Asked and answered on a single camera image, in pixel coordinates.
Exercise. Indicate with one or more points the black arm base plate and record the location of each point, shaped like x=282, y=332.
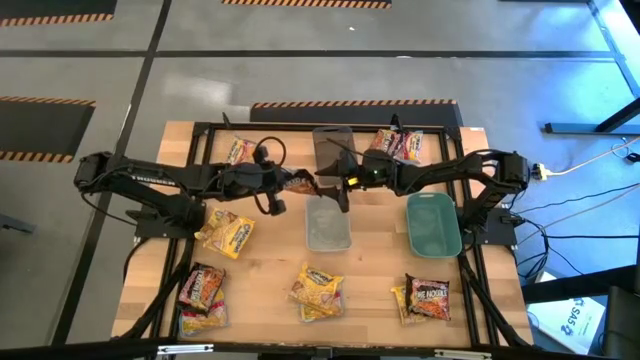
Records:
x=500, y=232
x=150, y=231

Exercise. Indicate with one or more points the yellow creamy chicken ramen pack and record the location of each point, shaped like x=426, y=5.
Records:
x=317, y=287
x=227, y=232
x=399, y=305

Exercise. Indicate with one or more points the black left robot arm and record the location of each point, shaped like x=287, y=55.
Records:
x=150, y=175

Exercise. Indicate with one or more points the black overhead rig bar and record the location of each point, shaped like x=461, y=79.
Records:
x=75, y=352

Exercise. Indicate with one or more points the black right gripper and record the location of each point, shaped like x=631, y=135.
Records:
x=377, y=175

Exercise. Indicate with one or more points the pale grey plastic bin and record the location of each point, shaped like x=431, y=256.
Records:
x=327, y=227

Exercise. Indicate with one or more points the black fire noodle pack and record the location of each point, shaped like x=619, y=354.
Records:
x=202, y=287
x=387, y=141
x=427, y=297
x=302, y=184

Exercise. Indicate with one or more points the yellow power strip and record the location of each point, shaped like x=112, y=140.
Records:
x=541, y=172

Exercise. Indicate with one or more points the black frame bracket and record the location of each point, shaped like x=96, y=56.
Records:
x=226, y=121
x=396, y=122

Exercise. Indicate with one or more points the orange snack packet top-left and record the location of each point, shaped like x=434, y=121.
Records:
x=240, y=149

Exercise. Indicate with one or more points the black desk frame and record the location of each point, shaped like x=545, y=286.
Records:
x=570, y=128

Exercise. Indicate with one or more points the black hazard-striped floor mat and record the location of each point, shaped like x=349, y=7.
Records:
x=350, y=115
x=40, y=130
x=50, y=6
x=300, y=3

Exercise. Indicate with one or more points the silver rig bracket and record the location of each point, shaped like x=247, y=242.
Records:
x=185, y=349
x=462, y=354

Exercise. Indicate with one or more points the smoky translucent plastic bin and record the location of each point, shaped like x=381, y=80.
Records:
x=330, y=142

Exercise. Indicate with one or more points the green plastic bin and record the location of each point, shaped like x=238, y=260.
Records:
x=432, y=227

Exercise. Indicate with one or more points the orange snack packet top-right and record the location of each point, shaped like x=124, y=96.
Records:
x=414, y=146

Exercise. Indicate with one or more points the grey furniture foot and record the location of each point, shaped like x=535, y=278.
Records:
x=15, y=223

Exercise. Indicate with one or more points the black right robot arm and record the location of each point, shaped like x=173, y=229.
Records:
x=450, y=172

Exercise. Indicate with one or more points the white printed cardboard box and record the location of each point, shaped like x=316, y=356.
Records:
x=565, y=325

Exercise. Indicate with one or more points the yellow packet under left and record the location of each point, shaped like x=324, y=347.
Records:
x=205, y=322

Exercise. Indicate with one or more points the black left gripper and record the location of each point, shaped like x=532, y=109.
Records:
x=255, y=181

